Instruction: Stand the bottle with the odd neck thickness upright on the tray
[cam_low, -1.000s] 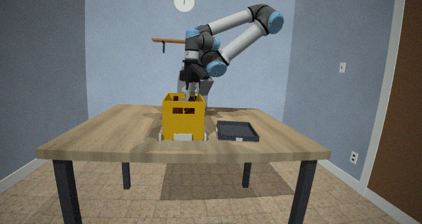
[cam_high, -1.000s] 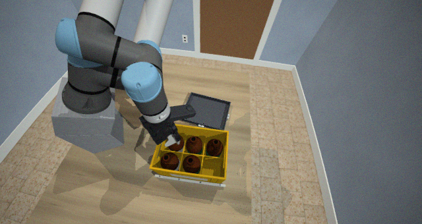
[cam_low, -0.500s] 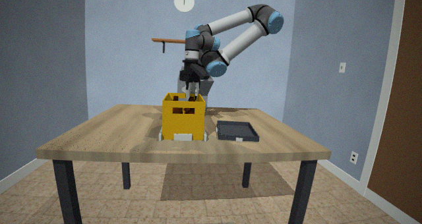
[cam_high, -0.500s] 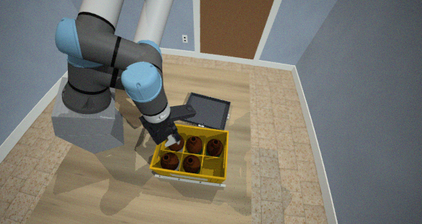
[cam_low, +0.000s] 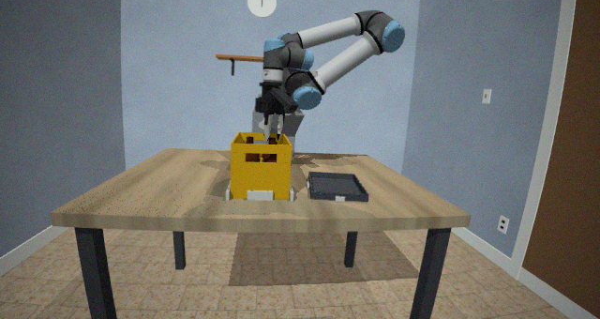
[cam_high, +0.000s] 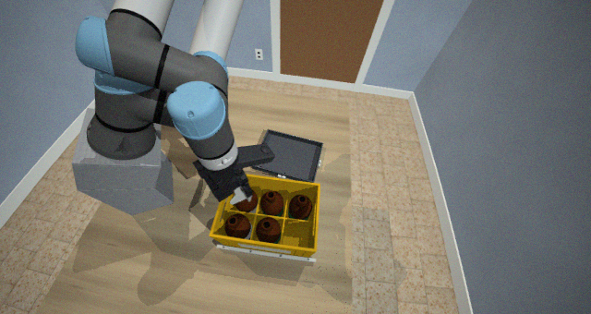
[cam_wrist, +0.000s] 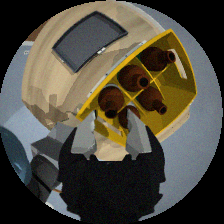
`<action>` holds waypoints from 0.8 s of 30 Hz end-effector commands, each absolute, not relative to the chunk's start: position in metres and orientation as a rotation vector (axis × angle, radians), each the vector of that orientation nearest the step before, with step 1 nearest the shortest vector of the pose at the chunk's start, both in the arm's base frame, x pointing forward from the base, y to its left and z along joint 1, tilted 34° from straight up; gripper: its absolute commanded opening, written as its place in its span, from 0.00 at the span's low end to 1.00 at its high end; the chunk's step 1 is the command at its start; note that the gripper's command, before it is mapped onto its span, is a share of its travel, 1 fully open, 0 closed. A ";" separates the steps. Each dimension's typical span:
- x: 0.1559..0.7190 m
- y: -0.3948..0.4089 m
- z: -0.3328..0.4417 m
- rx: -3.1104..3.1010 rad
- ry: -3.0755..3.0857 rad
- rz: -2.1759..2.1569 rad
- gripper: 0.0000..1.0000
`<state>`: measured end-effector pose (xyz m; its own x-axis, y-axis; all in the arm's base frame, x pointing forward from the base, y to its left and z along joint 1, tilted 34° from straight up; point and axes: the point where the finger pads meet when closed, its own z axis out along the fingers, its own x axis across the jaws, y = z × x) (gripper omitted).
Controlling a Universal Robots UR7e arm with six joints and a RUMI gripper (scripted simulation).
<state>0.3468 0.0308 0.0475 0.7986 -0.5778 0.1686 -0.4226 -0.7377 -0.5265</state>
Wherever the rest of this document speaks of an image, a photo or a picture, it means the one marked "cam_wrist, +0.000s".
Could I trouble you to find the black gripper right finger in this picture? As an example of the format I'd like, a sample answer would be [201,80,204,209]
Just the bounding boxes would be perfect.
[125,109,166,183]

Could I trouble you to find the yellow divided crate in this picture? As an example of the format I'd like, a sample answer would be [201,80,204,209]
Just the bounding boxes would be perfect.
[75,29,197,147]

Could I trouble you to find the brown bottle with green label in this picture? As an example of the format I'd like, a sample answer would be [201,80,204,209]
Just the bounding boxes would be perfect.
[136,47,176,72]

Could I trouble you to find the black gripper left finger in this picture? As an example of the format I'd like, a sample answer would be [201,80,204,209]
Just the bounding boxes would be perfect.
[57,109,97,182]

